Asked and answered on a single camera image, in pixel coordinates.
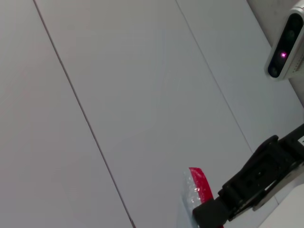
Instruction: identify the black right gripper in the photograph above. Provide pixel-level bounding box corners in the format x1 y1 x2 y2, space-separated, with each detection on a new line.
192 123 304 228

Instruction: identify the clear document bag red zip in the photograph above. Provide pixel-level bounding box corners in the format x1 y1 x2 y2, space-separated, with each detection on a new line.
180 167 215 228

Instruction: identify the silver right wrist depth camera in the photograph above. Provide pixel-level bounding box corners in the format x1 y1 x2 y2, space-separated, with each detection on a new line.
265 6 304 82

